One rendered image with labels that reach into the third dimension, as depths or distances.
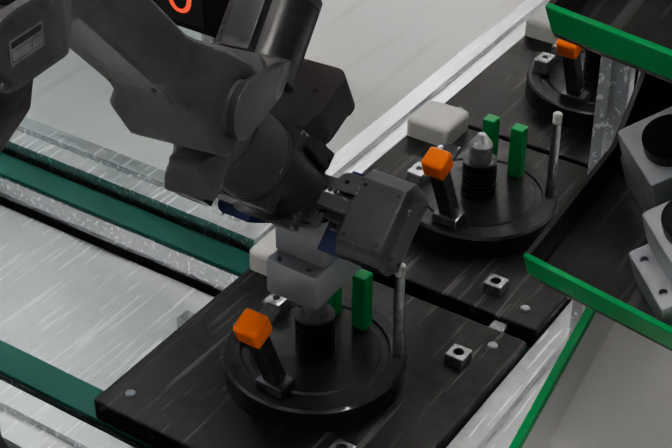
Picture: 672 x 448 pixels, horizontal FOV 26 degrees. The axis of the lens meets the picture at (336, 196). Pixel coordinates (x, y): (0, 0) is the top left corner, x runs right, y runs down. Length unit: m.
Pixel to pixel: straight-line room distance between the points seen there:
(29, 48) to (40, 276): 0.72
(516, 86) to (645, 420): 0.61
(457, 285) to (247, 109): 0.42
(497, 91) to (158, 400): 0.55
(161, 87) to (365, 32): 1.05
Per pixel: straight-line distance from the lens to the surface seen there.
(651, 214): 0.80
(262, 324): 1.01
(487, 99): 1.47
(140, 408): 1.10
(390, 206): 0.95
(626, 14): 0.78
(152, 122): 0.83
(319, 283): 1.03
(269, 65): 0.88
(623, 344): 0.97
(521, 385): 1.14
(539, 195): 1.29
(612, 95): 0.90
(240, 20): 0.90
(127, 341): 1.25
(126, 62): 0.75
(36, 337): 1.26
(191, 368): 1.13
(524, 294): 1.21
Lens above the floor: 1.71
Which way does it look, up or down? 34 degrees down
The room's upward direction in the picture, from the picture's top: straight up
